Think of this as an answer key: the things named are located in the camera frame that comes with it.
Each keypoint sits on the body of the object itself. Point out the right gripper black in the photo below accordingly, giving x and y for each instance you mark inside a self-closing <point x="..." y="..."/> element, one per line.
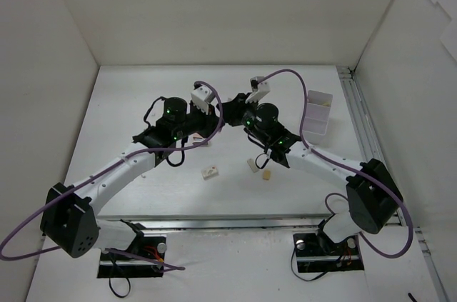
<point x="241" y="111"/>

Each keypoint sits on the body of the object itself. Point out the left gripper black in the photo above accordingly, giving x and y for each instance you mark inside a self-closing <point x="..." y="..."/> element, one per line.
<point x="208" y="121"/>

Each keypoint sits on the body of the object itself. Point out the white eraser red logo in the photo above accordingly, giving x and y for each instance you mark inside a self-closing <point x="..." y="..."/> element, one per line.
<point x="209" y="172"/>

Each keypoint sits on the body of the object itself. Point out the white worn eraser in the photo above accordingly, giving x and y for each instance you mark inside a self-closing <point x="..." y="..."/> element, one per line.
<point x="252" y="165"/>

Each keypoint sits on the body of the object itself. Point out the small tan eraser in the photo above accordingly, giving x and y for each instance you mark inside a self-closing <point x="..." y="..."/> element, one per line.
<point x="266" y="175"/>

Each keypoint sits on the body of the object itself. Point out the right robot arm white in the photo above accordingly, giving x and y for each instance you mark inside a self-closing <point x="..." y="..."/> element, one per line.
<point x="369" y="206"/>

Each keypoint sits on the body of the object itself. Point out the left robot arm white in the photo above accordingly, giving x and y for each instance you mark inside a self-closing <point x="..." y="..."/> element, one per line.
<point x="70" y="218"/>

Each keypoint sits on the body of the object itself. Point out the eraser with pink sleeve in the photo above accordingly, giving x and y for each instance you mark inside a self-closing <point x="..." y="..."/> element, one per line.
<point x="198" y="140"/>

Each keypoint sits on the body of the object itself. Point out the clear divided organizer container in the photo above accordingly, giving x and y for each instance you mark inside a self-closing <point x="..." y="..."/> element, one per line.
<point x="317" y="116"/>

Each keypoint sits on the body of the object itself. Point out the black object bottom right corner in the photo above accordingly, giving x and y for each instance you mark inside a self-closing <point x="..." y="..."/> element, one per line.
<point x="412" y="297"/>

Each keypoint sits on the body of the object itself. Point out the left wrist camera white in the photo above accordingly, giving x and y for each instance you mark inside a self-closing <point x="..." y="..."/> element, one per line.
<point x="201" y="97"/>

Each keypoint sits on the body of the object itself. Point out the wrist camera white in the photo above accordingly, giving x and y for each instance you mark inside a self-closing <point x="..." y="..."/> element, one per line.
<point x="201" y="97"/>
<point x="259" y="88"/>

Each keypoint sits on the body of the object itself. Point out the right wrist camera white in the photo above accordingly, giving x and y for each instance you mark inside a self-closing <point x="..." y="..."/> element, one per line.
<point x="259" y="88"/>

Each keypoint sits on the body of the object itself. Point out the aluminium rail frame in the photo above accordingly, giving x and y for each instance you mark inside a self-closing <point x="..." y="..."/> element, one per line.
<point x="231" y="235"/>

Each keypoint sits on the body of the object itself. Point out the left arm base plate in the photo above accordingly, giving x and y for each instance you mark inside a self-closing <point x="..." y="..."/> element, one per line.
<point x="113" y="265"/>

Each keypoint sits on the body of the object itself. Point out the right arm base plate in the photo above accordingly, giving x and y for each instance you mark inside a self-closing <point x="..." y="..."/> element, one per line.
<point x="313" y="254"/>

